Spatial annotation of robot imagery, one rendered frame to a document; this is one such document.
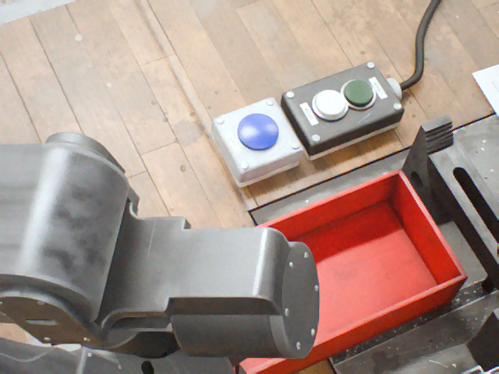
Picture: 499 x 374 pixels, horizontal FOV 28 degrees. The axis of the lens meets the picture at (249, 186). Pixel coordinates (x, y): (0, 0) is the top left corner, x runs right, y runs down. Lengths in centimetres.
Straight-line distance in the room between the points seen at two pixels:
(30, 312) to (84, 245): 4
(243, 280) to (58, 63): 61
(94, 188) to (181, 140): 53
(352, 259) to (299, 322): 45
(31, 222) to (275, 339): 12
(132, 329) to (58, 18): 62
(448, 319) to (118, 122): 37
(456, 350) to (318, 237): 16
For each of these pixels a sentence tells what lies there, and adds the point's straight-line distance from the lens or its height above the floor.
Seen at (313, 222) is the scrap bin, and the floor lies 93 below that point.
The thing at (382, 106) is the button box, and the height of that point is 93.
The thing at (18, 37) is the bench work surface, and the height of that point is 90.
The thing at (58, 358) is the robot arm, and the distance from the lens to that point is 71.
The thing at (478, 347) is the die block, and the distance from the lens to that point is 91.
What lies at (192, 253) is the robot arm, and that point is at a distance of 47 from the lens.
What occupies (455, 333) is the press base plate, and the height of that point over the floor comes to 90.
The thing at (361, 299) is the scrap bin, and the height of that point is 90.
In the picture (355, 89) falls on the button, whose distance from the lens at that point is 99.
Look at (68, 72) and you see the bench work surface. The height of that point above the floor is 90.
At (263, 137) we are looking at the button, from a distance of 94.
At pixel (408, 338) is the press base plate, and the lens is 92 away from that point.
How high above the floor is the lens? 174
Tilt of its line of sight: 61 degrees down
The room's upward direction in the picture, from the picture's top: 10 degrees clockwise
